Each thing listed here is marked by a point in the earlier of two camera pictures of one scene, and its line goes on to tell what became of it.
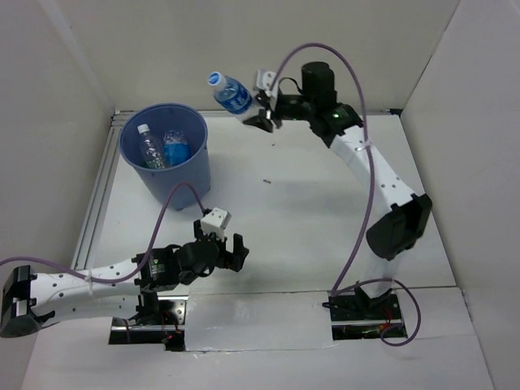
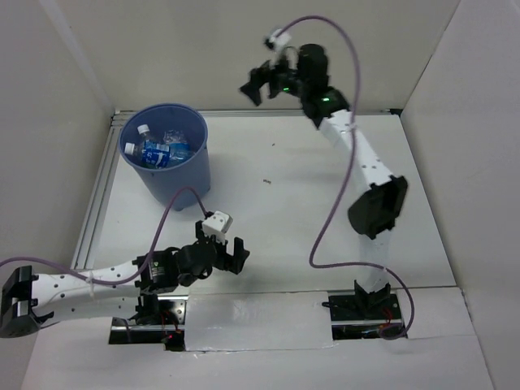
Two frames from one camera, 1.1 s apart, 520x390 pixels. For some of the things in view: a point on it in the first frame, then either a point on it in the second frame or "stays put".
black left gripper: (235, 259) stays put
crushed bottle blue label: (176, 149) stays put
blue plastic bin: (166, 144) stays put
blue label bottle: (231, 96) to (150, 153)
